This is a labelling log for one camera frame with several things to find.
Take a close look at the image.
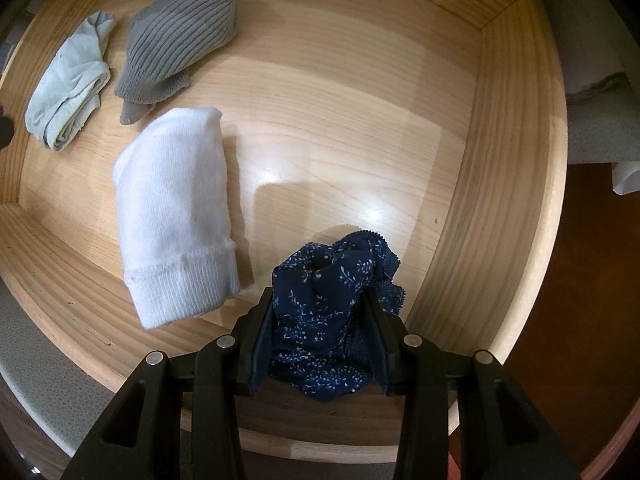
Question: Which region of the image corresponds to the light blue sock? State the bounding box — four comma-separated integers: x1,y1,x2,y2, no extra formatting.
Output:
24,9,117,152

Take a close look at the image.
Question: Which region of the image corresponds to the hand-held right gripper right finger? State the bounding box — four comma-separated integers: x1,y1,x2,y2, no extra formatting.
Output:
363,289,583,480

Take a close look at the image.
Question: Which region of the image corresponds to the grey drawer cabinet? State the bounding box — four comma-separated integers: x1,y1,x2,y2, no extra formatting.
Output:
520,0,640,167

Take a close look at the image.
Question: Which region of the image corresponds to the navy floral lace underwear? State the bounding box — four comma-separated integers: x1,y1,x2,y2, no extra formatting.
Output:
264,229,405,407

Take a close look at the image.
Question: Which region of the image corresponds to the white sock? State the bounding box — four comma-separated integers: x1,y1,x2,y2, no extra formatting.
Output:
112,106,239,331

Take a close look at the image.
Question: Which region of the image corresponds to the grey ribbed sock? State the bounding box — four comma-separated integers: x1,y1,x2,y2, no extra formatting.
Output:
113,0,237,126

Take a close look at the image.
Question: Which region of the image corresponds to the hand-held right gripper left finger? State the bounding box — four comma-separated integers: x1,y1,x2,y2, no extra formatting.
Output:
60,287,274,480

